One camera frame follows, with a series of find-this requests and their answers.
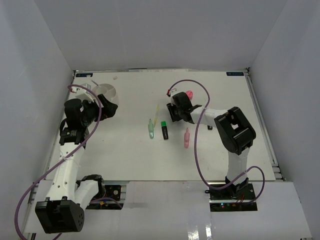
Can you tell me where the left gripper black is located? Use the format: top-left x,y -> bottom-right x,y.
81,94 -> 118,127

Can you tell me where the black highlighter green cap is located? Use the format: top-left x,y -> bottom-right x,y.
160,121 -> 169,140

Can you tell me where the yellow pen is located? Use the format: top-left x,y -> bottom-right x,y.
153,104 -> 160,127

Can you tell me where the pink translucent highlighter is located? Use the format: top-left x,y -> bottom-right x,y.
184,127 -> 190,149

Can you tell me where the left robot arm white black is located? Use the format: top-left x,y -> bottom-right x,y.
35,83 -> 118,234

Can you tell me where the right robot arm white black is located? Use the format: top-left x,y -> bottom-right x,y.
166,88 -> 257,200

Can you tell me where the white round divided organizer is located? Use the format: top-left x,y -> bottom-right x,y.
92,83 -> 119,105

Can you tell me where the pink capped crayon tube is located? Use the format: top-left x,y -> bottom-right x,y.
185,90 -> 194,101

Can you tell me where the left blue table label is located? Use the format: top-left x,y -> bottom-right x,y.
75,73 -> 93,78

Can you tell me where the blue table label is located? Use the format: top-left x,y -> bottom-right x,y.
226,71 -> 244,77
75,73 -> 93,78

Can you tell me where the mint green highlighter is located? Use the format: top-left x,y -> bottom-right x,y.
148,119 -> 155,139

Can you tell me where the right blue table label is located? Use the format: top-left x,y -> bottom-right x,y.
226,71 -> 244,77

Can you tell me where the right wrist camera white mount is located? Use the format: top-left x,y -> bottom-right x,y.
166,88 -> 177,97

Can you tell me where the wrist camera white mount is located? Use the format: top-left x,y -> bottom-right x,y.
166,88 -> 177,97
71,83 -> 95,102

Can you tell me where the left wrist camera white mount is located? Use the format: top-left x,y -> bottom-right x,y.
71,83 -> 95,102

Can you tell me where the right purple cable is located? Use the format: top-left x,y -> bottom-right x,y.
166,79 -> 266,207

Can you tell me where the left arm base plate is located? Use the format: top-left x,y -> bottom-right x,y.
86,184 -> 127,210

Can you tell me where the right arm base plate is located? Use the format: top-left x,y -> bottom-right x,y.
204,183 -> 258,213

